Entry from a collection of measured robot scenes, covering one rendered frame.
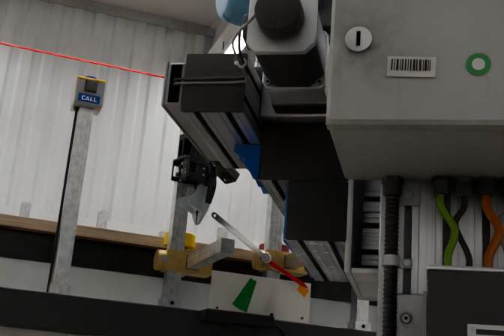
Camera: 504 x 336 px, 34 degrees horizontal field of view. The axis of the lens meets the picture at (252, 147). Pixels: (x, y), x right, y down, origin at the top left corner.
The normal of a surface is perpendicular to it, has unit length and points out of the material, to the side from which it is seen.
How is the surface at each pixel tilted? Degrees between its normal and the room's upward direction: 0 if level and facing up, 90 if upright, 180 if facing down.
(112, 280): 90
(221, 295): 90
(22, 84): 90
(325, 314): 90
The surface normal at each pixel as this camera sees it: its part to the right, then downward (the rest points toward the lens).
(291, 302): 0.34, -0.26
